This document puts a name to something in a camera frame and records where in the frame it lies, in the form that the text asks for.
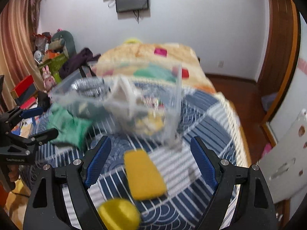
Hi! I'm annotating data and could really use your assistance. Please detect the clear plastic storage bin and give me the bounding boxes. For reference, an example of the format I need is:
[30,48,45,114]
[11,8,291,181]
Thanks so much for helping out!
[50,61,182,144]

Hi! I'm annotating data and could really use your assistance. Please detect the pink striped curtain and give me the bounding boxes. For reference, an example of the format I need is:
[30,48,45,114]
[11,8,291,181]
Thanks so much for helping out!
[1,0,43,113]

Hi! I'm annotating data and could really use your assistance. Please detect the red and navy boxes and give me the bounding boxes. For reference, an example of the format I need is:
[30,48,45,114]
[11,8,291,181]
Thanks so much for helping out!
[10,75,38,109]

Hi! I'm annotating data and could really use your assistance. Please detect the yellow floral fabric scrunchie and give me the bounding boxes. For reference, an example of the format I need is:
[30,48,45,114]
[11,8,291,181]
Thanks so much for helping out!
[134,98,169,137]

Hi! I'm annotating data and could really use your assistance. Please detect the yellow round sponge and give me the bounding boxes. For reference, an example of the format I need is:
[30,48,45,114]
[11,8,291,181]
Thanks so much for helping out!
[97,198,141,230]

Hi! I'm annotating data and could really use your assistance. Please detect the wooden door frame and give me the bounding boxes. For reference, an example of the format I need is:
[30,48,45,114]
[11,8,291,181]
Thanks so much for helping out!
[257,0,301,146]

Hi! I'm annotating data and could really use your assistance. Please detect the small wall monitor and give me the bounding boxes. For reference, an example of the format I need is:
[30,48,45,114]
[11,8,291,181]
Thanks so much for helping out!
[115,0,149,13]

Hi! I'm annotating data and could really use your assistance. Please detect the beige plush patchwork blanket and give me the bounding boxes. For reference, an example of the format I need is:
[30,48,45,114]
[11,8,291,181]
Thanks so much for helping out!
[93,43,216,94]

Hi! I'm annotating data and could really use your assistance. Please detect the navy white patterned bedspread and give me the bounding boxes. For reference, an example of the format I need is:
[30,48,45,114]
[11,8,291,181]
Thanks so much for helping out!
[21,87,247,229]

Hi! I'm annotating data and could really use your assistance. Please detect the yellow rectangular sponge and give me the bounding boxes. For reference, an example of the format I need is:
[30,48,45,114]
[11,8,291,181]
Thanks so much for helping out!
[124,150,167,201]

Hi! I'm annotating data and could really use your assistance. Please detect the dark purple clothing pile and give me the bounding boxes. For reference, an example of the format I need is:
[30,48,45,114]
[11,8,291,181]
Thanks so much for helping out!
[59,48,101,80]

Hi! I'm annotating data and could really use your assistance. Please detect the pink bunny plush toy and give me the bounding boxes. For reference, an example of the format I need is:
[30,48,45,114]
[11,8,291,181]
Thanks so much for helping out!
[42,65,57,92]

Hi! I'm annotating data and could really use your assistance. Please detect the green toy box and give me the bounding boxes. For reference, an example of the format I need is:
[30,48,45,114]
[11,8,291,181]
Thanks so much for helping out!
[39,53,68,84]

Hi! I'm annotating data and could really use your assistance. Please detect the green knit cloth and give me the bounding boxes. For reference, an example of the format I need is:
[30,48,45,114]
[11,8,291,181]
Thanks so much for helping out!
[46,103,93,152]

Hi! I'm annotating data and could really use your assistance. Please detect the white fabric pouch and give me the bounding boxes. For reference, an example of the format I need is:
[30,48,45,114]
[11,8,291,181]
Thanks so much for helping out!
[103,75,144,128]

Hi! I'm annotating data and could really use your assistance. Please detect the grey green dinosaur plush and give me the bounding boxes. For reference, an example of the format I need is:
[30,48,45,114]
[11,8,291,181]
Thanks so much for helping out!
[48,30,77,59]

